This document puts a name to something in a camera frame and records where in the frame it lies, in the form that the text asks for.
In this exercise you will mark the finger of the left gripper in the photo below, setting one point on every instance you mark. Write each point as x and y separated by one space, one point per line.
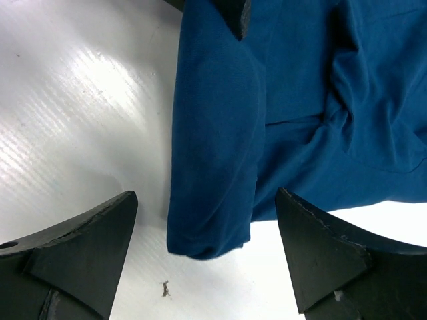
233 16

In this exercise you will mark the dark blue t shirt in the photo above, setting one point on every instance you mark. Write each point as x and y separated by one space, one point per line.
326 99

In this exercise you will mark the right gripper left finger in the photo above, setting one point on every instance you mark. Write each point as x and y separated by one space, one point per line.
70 270

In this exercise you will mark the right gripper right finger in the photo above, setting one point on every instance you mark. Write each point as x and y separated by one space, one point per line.
341 271

